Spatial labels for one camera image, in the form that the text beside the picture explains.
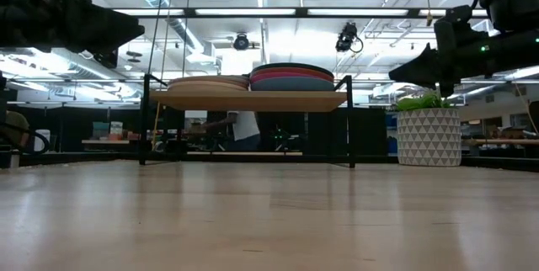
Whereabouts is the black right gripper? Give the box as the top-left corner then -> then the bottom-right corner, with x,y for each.
387,39 -> 506,98

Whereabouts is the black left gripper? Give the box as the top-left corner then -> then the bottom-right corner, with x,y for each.
0,0 -> 146,69

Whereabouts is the dark teal plastic plate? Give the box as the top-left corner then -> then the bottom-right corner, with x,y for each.
251,62 -> 336,79

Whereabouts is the green potted plant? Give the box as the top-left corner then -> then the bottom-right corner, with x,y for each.
394,89 -> 452,113

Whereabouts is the white triangle-pattern plant pot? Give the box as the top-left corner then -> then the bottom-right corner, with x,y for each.
396,108 -> 462,167

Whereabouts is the green box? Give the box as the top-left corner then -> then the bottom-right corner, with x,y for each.
92,121 -> 110,140

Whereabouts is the wooden background bench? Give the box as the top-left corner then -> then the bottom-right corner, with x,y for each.
462,137 -> 539,146

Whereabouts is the wooden background table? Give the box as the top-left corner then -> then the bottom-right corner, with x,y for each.
82,138 -> 140,146

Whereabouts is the white container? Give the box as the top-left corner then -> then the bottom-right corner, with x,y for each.
35,129 -> 51,152

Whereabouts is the person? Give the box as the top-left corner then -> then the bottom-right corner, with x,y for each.
201,110 -> 262,152
0,109 -> 31,148

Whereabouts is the round black ceiling lamp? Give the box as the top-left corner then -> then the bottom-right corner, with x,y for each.
233,33 -> 250,51

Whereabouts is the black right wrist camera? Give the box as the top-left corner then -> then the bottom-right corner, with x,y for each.
433,4 -> 489,49

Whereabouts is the black looped cable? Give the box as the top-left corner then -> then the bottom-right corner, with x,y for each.
0,122 -> 51,156

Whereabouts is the black metal rig frame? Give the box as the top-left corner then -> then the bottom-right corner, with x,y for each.
112,7 -> 489,20

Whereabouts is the wooden shelf black metal frame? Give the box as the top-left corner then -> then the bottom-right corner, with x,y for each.
137,73 -> 355,169

